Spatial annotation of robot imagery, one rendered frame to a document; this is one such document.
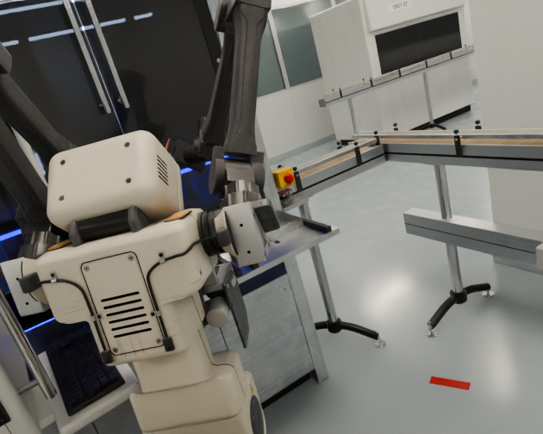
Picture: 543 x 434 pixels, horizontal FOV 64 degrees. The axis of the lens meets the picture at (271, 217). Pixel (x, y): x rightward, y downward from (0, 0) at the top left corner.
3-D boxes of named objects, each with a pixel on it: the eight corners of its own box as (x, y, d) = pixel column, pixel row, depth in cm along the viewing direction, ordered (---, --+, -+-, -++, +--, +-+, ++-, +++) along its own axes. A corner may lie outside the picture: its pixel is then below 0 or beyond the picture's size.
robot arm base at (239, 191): (205, 220, 78) (270, 204, 76) (204, 184, 82) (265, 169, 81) (221, 243, 85) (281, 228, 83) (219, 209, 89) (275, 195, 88)
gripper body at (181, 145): (176, 139, 134) (189, 137, 128) (202, 151, 141) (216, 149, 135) (171, 159, 133) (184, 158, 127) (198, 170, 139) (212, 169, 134)
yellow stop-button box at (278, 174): (273, 188, 184) (269, 171, 181) (287, 182, 186) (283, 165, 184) (282, 189, 177) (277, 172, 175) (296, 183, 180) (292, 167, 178)
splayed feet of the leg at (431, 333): (421, 334, 218) (417, 311, 214) (484, 290, 238) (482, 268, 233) (433, 340, 211) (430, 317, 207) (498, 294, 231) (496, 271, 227)
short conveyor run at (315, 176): (273, 213, 189) (264, 179, 184) (257, 208, 202) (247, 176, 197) (388, 162, 216) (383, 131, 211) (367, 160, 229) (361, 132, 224)
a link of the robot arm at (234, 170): (228, 186, 81) (255, 189, 83) (225, 146, 87) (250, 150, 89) (218, 214, 88) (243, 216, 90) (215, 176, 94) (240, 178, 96)
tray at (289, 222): (205, 235, 174) (202, 227, 172) (260, 211, 184) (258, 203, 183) (240, 256, 144) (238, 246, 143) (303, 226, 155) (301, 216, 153)
